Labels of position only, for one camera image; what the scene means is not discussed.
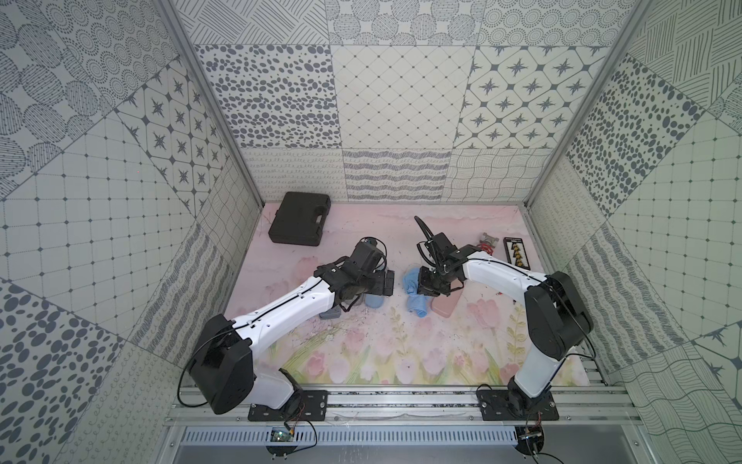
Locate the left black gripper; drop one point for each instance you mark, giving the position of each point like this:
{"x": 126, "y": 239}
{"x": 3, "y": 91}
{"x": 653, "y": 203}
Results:
{"x": 385, "y": 283}

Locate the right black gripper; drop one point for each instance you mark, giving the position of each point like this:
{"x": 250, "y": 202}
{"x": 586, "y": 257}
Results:
{"x": 424, "y": 286}

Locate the blue eyeglass case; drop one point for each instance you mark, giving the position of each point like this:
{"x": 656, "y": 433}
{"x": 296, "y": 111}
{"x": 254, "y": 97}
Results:
{"x": 374, "y": 301}

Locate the pink eyeglass case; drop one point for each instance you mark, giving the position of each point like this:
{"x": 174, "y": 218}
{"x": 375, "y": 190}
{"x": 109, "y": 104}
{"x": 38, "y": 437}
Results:
{"x": 444, "y": 305}

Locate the blue microfiber cloth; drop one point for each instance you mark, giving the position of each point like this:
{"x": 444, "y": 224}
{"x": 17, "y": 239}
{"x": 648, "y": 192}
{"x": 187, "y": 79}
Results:
{"x": 416, "y": 303}

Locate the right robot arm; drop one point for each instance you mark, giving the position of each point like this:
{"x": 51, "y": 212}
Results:
{"x": 557, "y": 318}

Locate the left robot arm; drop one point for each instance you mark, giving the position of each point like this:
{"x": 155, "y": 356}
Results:
{"x": 224, "y": 362}

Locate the black plastic tool case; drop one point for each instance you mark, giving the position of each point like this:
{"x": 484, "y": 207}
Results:
{"x": 300, "y": 219}

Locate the black box with figures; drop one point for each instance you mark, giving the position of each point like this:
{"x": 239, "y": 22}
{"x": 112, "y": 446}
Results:
{"x": 516, "y": 253}

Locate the left controller board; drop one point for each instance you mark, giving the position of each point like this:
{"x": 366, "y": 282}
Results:
{"x": 281, "y": 443}

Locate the controller board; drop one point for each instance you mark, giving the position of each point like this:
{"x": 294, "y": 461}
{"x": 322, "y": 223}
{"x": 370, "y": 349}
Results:
{"x": 530, "y": 440}
{"x": 281, "y": 443}

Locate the right controller board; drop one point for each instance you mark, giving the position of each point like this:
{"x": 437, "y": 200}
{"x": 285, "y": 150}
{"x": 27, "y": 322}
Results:
{"x": 530, "y": 440}

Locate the white vent grille strip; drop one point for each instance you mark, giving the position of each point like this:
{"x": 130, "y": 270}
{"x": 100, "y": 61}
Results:
{"x": 383, "y": 435}

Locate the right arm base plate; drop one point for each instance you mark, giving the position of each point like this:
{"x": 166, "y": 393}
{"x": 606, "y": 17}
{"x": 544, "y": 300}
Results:
{"x": 507, "y": 405}

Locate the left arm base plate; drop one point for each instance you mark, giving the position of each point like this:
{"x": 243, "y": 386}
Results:
{"x": 306, "y": 405}

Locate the aluminium rail frame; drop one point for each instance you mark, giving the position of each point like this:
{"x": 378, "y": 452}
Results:
{"x": 592, "y": 405}

